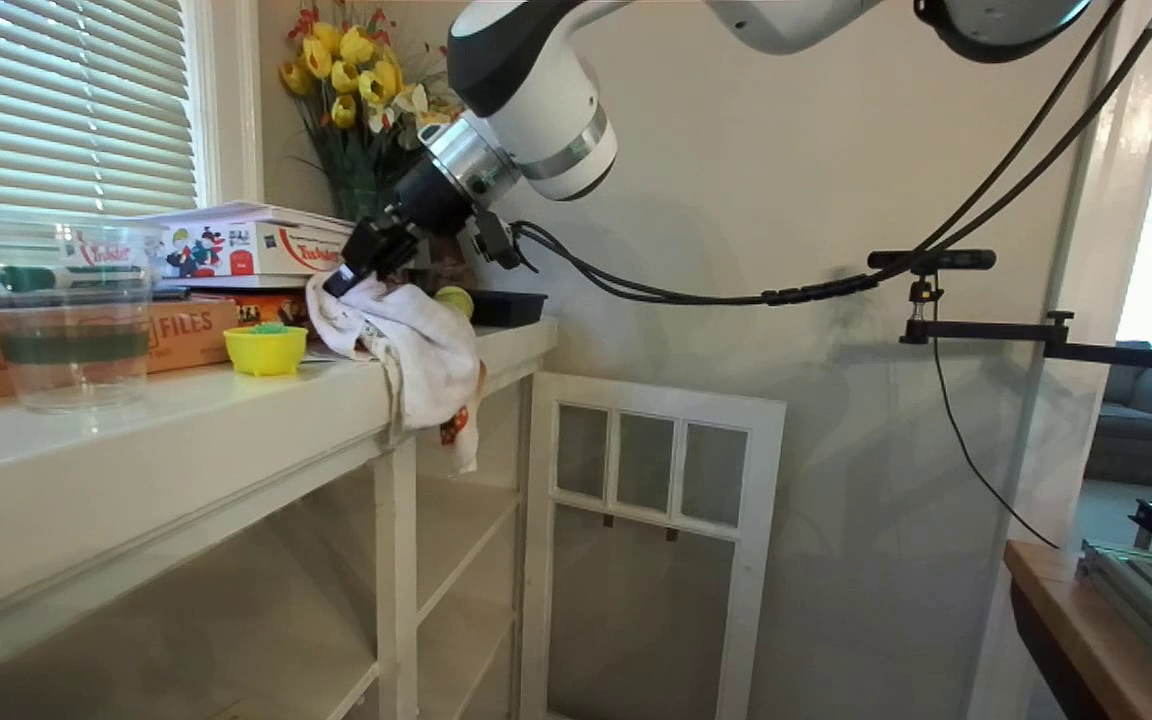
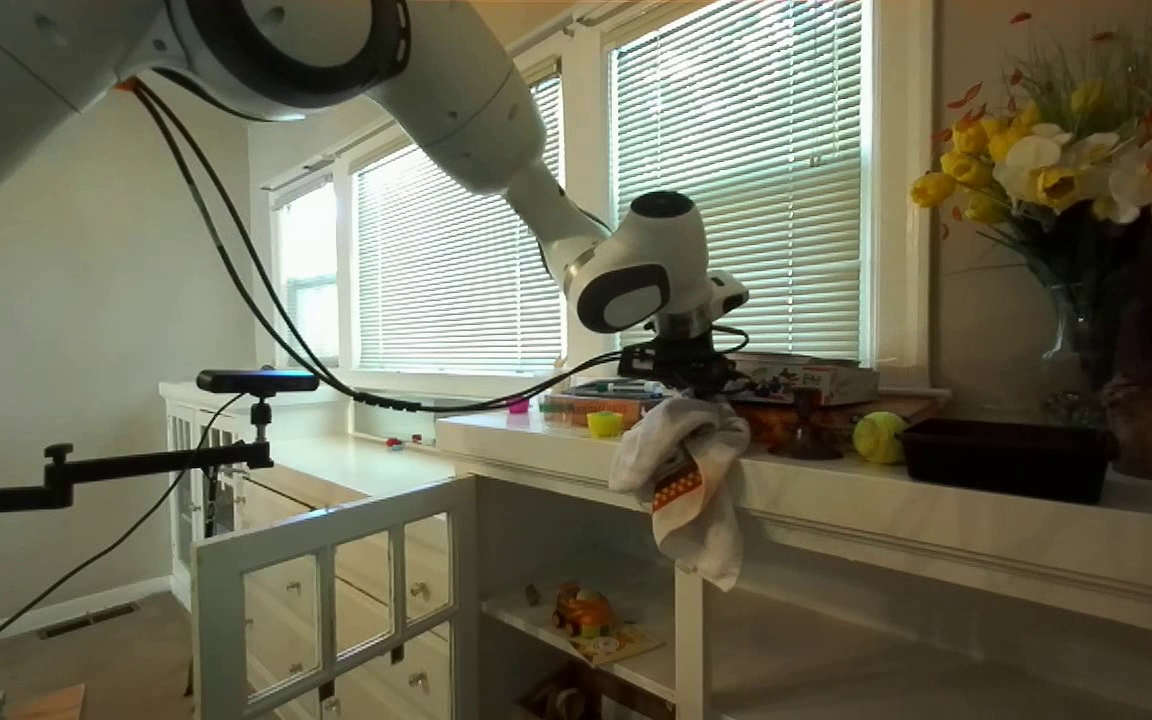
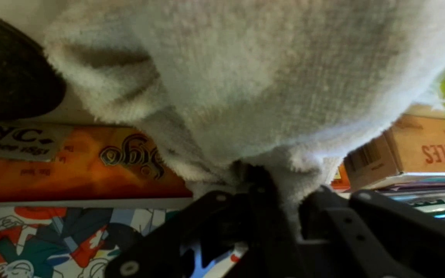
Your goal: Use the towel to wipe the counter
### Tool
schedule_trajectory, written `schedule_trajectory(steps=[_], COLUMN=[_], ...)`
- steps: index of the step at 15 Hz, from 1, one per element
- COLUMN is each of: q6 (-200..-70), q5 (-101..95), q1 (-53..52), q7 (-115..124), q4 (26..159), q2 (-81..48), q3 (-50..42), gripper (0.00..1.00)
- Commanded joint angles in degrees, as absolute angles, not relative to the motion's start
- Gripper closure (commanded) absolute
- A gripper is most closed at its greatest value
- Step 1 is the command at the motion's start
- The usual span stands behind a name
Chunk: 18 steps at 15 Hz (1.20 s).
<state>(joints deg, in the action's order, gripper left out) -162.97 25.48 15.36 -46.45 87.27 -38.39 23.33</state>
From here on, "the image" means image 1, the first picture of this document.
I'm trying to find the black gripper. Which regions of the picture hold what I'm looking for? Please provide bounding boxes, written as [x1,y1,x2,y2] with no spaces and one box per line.
[332,154,483,298]

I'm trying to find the white cloth towel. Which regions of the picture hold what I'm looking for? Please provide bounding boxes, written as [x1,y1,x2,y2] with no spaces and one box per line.
[304,269,488,474]

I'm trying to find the small yellow bowl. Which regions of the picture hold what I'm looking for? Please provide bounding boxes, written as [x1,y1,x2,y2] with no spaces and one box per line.
[221,321,312,379]

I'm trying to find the white counter cabinet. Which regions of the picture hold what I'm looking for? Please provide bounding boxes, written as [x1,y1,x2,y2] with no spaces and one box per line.
[0,314,559,720]

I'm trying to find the yellow-green tennis ball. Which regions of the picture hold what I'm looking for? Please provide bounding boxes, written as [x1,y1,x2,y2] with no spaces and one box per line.
[432,279,482,323]

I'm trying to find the glass flower vase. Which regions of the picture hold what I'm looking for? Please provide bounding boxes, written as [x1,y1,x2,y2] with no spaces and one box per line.
[312,124,407,225]

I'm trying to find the black plastic tray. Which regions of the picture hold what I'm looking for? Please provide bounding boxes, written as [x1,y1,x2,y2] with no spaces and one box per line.
[468,286,553,332]

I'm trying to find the white board game box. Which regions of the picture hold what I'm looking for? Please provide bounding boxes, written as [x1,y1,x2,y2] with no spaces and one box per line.
[120,201,358,291]

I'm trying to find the orange board game box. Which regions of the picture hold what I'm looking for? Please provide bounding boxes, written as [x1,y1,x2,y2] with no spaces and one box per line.
[141,286,312,375]

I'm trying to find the yellow and white flower bouquet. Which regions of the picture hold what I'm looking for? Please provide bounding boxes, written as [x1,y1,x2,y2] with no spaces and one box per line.
[275,0,473,150]

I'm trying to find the clear plastic cup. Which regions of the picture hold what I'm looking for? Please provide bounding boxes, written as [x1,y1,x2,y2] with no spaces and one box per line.
[0,215,159,412]

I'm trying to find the wide white window blind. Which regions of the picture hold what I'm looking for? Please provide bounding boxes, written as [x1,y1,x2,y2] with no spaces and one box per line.
[0,0,202,253]

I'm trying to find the white paned cabinet door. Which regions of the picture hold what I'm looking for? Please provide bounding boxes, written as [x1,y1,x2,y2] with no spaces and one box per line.
[516,366,788,720]

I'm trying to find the wooden table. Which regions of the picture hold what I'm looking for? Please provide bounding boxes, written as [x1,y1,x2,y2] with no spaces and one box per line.
[1002,535,1152,720]

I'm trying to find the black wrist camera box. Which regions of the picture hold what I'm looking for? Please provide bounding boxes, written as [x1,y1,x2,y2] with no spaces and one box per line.
[466,203,530,277]

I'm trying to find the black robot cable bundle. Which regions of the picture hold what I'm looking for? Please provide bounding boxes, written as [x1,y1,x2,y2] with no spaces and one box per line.
[508,0,1152,311]

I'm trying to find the black stereo camera bar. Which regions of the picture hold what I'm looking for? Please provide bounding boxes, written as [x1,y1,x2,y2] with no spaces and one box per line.
[864,243,1002,277]

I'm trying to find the thin black camera cable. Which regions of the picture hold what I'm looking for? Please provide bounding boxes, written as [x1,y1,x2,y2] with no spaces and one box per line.
[930,332,1067,551]

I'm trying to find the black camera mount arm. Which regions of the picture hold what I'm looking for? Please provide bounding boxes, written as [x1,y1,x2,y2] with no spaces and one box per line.
[896,270,1152,375]

